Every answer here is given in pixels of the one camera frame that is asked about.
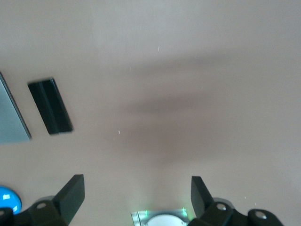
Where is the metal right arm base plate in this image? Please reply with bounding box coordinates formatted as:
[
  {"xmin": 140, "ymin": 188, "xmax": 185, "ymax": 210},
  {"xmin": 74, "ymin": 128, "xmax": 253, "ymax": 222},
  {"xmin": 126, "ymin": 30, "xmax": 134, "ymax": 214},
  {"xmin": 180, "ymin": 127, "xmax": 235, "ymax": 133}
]
[{"xmin": 130, "ymin": 207, "xmax": 196, "ymax": 226}]

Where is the blue desk lamp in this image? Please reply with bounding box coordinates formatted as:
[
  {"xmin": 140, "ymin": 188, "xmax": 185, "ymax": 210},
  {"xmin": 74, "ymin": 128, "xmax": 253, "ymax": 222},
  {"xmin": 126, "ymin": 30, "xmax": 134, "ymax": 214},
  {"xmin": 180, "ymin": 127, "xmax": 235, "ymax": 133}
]
[{"xmin": 0, "ymin": 185, "xmax": 23, "ymax": 215}]

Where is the black smartphone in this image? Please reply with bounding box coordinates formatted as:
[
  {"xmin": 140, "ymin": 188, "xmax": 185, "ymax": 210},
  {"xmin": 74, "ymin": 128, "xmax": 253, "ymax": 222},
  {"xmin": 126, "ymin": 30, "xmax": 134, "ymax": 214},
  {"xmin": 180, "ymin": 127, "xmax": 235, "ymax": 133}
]
[{"xmin": 27, "ymin": 77, "xmax": 74, "ymax": 136}]

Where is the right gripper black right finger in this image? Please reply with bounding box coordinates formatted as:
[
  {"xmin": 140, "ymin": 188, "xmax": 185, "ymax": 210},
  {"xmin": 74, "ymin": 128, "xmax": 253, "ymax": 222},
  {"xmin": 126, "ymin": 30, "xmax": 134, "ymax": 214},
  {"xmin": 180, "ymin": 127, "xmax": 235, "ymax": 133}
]
[{"xmin": 188, "ymin": 176, "xmax": 248, "ymax": 226}]

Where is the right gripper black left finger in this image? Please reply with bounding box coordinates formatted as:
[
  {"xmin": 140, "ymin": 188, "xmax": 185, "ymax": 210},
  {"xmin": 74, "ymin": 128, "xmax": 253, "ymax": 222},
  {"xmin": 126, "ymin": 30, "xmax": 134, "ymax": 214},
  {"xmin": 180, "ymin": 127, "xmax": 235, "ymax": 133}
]
[{"xmin": 20, "ymin": 174, "xmax": 86, "ymax": 226}]

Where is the silver laptop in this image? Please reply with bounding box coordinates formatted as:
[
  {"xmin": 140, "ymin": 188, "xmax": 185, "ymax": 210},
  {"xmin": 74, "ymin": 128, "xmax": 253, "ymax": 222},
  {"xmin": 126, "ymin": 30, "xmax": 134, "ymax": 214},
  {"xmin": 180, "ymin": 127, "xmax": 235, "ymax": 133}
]
[{"xmin": 0, "ymin": 71, "xmax": 32, "ymax": 145}]

